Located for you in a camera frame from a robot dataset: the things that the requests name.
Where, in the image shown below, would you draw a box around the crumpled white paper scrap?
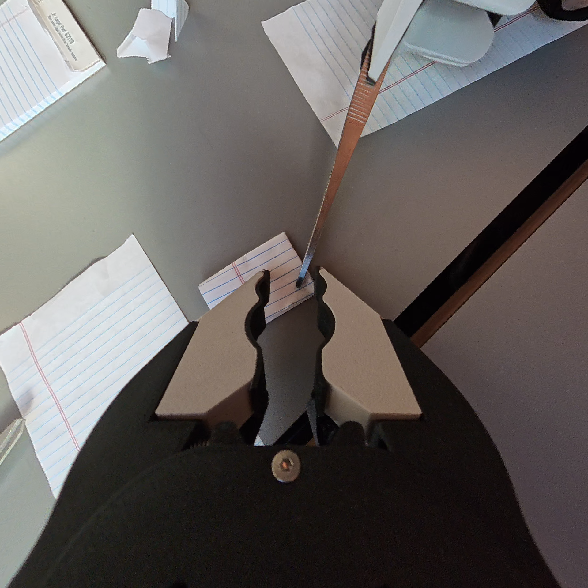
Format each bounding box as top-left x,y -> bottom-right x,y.
116,8 -> 173,64

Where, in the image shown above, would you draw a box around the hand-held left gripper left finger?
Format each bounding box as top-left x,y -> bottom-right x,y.
155,270 -> 272,444

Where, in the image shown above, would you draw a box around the lined paper sheet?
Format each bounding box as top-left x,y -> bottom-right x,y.
198,232 -> 315,323
262,0 -> 588,148
0,234 -> 189,499

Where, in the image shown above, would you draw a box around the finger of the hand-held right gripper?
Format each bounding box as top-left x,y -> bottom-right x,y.
367,0 -> 423,85

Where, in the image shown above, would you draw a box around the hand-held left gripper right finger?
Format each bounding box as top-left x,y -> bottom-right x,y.
310,266 -> 423,446

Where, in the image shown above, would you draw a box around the grey orange scissors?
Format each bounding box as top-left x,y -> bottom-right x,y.
0,418 -> 27,465

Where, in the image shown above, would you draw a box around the white lined notepad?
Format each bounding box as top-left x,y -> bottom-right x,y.
0,0 -> 106,143

